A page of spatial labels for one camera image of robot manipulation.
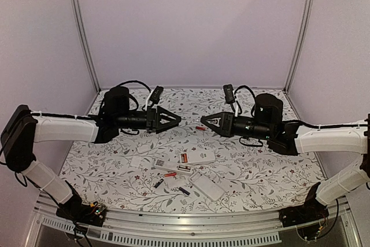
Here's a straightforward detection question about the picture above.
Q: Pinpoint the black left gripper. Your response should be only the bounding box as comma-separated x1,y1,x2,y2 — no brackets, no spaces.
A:
115,106,182,135

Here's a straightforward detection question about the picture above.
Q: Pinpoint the white remote control back up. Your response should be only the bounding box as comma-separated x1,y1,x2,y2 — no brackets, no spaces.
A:
188,171,225,201

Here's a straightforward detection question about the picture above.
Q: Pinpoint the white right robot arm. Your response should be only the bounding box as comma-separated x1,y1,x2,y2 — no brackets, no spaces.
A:
201,84,369,222

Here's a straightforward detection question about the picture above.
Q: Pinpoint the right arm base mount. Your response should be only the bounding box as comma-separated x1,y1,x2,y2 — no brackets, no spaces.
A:
279,200,329,241

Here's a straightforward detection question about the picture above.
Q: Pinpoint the right aluminium frame post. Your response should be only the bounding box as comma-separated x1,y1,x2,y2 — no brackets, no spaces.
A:
284,0,314,94

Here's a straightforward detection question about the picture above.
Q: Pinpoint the white battery cover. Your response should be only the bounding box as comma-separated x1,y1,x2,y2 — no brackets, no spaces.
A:
130,156,142,168
137,146,151,154

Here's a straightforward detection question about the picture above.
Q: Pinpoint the white remote with green logo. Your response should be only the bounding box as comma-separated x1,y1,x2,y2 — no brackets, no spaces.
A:
179,152,216,165

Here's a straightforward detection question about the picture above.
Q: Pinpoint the floral tablecloth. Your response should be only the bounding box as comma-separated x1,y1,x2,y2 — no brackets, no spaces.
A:
60,89,325,213

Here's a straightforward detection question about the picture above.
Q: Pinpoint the left aluminium frame post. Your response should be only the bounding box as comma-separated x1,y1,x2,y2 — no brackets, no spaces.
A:
71,0,101,93

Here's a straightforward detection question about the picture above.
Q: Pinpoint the aluminium frame post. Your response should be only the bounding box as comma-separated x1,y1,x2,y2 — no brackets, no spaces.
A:
71,0,101,93
284,0,314,94

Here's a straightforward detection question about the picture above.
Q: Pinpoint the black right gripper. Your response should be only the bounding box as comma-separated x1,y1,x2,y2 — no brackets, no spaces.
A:
201,111,273,141

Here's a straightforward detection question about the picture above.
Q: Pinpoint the front aluminium rail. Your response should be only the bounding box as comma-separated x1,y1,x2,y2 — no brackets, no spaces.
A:
25,194,362,246

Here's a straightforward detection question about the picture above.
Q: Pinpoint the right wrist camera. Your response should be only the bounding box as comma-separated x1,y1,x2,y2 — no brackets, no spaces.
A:
223,84,242,116

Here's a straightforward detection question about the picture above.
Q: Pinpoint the white remote with display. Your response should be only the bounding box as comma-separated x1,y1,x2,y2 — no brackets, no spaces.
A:
153,158,194,175

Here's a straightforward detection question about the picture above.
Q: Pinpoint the red orange battery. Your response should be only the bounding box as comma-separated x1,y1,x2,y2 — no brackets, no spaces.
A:
164,172,177,178
195,126,206,131

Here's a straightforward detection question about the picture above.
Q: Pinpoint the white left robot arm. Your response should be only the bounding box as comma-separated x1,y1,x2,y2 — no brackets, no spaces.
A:
1,82,181,220

